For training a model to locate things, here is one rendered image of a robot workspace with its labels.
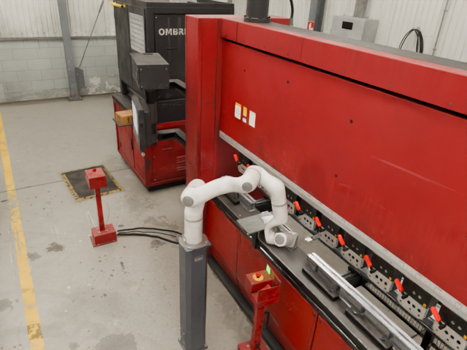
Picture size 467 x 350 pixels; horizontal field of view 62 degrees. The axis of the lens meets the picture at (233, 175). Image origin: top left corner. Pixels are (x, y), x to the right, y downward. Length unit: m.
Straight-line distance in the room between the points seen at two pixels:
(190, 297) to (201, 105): 1.49
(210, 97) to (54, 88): 6.49
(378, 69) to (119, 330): 2.71
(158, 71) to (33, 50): 6.22
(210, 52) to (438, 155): 1.93
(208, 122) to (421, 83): 1.93
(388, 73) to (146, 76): 1.89
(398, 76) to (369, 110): 0.24
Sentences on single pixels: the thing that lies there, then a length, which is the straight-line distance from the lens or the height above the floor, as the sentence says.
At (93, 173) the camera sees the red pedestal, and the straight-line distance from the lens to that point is 4.02.
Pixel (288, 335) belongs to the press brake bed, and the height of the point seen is 0.35.
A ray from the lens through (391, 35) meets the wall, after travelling 7.46.
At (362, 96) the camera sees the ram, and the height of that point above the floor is 2.09.
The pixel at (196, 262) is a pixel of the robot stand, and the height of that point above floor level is 0.88.
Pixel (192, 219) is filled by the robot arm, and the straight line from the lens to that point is 2.46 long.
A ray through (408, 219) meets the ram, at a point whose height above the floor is 1.63.
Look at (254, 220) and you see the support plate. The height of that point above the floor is 1.00.
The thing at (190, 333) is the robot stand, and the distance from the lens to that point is 3.09.
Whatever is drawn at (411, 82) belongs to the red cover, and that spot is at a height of 2.22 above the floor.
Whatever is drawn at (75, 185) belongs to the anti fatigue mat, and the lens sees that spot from 5.53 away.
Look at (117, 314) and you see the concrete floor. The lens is 3.60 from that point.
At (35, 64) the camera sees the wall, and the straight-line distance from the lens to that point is 9.26.
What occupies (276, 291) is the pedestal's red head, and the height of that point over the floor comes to 0.77.
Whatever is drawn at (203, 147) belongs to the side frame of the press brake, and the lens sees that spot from 3.35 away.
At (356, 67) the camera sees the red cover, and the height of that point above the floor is 2.22.
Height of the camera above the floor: 2.58
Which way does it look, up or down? 27 degrees down
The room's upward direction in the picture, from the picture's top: 3 degrees clockwise
